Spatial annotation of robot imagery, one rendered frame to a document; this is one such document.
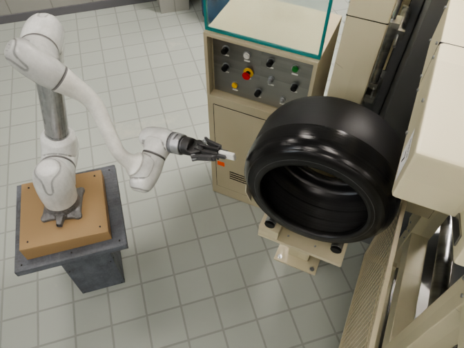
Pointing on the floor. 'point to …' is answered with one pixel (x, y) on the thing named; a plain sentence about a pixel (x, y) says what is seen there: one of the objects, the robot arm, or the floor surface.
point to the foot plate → (296, 260)
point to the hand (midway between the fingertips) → (227, 155)
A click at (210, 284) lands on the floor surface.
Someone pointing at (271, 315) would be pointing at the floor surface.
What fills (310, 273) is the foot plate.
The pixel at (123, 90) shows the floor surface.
